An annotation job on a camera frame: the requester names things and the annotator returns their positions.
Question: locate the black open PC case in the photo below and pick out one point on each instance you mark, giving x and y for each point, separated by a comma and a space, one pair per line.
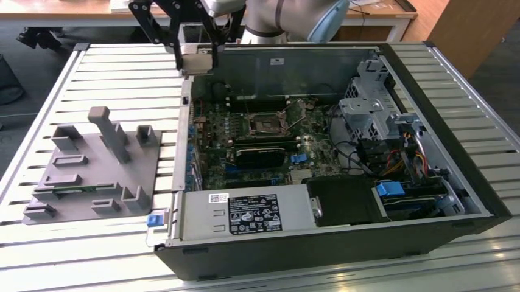
407, 240

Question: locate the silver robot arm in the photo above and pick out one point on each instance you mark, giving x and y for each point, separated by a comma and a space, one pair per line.
264, 18

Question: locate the black plastic shroud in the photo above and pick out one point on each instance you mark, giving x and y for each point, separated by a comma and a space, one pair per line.
345, 200

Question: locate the wooden desk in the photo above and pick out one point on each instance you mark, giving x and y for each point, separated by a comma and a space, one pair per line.
60, 15

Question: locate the silver chipset heatsink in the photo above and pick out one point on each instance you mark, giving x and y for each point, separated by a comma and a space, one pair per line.
301, 176

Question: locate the green motherboard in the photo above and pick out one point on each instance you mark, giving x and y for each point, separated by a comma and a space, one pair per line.
317, 146

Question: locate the CPU socket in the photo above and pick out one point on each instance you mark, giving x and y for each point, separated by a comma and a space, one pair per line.
268, 124

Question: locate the wooden cabinet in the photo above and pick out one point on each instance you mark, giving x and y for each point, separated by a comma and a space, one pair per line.
467, 30

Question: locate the green RAM stick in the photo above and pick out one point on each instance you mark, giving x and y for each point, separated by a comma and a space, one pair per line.
72, 191

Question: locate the silver CPU with green board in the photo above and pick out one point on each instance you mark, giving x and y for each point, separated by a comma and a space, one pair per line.
197, 59

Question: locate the grey plastic parts rack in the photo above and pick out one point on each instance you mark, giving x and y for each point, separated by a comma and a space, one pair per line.
102, 173

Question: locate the black bag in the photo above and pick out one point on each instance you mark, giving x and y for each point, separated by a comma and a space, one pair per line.
40, 38

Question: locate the white case sticker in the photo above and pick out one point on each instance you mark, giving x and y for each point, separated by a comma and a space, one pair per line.
277, 61

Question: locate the black graphics card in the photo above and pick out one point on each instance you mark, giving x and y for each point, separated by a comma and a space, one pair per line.
260, 158

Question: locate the blue motherboard connector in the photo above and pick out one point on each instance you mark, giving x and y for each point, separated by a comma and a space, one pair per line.
298, 158

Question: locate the metal locking lever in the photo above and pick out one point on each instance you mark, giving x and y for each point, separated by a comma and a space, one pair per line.
300, 124

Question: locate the hard disk in blue carrier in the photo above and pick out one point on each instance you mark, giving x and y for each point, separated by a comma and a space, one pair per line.
389, 189

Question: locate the silver power supply with label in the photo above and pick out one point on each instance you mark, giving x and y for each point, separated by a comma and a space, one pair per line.
195, 213

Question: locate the silver metal drive cage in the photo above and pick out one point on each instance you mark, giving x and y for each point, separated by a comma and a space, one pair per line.
361, 106

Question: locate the blue case latch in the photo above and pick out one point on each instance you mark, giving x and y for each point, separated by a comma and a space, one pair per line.
158, 220

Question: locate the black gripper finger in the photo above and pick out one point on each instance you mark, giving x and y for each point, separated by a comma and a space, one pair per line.
217, 45
178, 36

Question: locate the black RAM slot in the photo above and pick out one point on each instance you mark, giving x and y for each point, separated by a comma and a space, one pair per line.
264, 140
266, 145

